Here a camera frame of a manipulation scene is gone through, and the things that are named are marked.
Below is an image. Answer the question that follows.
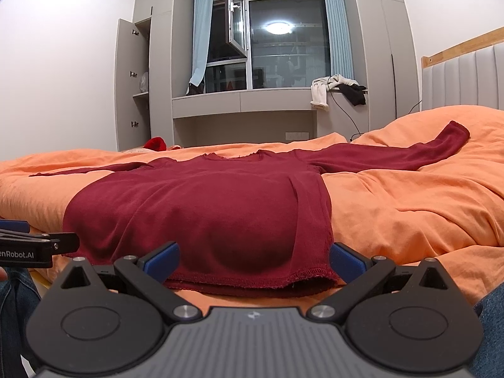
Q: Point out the red cloth item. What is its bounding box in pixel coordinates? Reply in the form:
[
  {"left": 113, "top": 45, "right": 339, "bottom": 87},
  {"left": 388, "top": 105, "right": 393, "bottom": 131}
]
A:
[{"left": 143, "top": 137, "right": 168, "bottom": 152}]

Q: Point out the white garment on ledge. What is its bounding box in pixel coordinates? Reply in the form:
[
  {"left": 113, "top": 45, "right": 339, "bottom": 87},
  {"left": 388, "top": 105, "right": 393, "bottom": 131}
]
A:
[{"left": 310, "top": 74, "right": 359, "bottom": 111}]

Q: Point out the blue jeans leg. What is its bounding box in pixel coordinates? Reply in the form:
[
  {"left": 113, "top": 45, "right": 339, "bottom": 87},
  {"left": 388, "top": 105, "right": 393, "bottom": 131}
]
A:
[{"left": 1, "top": 268, "right": 41, "bottom": 377}]

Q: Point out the right light blue curtain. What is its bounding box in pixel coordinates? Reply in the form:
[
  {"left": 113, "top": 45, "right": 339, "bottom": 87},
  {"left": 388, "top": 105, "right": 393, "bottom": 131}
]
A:
[{"left": 325, "top": 0, "right": 354, "bottom": 78}]

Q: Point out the black garment on ledge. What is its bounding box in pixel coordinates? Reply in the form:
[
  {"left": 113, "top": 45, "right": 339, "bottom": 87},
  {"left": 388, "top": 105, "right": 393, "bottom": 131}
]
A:
[{"left": 337, "top": 84, "right": 366, "bottom": 107}]

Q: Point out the dark red knit sweater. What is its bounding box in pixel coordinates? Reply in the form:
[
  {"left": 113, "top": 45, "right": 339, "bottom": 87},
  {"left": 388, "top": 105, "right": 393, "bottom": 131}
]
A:
[{"left": 53, "top": 122, "right": 470, "bottom": 295}]

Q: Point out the left light blue curtain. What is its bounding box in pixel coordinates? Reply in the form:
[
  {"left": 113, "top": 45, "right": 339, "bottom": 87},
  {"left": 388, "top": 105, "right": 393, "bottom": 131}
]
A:
[{"left": 189, "top": 0, "right": 214, "bottom": 86}]

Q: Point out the black charging cable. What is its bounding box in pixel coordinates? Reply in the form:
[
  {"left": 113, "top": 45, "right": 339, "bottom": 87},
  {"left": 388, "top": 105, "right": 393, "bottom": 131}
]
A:
[{"left": 328, "top": 89, "right": 366, "bottom": 141}]

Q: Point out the light blue curtain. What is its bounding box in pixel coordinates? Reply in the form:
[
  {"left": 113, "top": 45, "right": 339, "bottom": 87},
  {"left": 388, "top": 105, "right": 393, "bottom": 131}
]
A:
[
  {"left": 325, "top": 0, "right": 354, "bottom": 78},
  {"left": 189, "top": 0, "right": 214, "bottom": 86}
]

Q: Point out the white item on shelf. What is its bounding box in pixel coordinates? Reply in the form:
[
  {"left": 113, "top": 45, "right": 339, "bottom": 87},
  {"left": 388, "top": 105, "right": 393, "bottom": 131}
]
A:
[{"left": 139, "top": 71, "right": 149, "bottom": 93}]

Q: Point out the padded grey wooden headboard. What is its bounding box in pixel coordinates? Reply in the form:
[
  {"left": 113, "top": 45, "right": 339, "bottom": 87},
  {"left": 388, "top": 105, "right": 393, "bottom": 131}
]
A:
[{"left": 421, "top": 27, "right": 504, "bottom": 110}]

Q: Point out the window with open sash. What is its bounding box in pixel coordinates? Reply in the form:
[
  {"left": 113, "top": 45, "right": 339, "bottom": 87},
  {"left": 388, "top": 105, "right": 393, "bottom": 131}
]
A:
[{"left": 203, "top": 0, "right": 331, "bottom": 93}]

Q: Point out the grey wardrobe with open door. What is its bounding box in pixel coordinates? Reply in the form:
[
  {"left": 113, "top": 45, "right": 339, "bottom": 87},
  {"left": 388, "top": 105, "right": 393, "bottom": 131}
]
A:
[{"left": 114, "top": 0, "right": 174, "bottom": 150}]

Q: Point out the grey window desk unit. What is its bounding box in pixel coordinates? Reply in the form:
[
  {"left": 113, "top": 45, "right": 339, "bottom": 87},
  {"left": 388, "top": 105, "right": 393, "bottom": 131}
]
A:
[{"left": 172, "top": 88, "right": 369, "bottom": 147}]

